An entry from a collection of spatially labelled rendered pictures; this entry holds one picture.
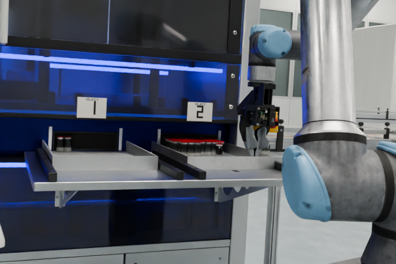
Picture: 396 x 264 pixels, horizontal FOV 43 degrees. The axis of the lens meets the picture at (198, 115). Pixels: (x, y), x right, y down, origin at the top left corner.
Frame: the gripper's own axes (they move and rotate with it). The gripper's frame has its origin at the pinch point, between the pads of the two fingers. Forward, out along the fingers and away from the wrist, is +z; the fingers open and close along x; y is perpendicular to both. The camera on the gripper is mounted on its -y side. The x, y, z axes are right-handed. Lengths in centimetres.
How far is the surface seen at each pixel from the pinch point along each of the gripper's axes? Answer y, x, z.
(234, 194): -11.5, 0.8, 13.9
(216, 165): 1.9, -11.6, 2.9
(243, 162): 1.9, -3.6, 2.0
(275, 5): -484, 276, -138
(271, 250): -39, 31, 42
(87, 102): -24, -42, -11
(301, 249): -175, 136, 91
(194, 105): -23.9, -9.1, -12.0
